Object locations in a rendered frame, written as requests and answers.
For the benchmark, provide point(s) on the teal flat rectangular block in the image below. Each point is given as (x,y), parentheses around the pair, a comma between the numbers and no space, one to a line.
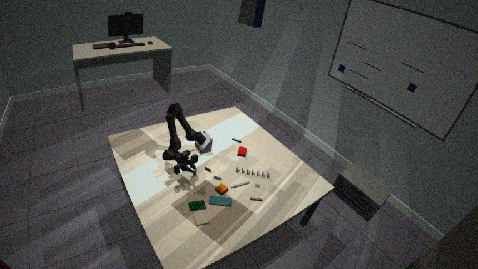
(220,201)

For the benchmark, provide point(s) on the red rectangular block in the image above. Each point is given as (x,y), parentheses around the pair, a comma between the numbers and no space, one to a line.
(241,151)

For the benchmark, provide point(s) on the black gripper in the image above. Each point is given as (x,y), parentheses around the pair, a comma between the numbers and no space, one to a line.
(183,165)

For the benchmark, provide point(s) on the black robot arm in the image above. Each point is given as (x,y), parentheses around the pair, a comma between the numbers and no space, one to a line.
(174,110)

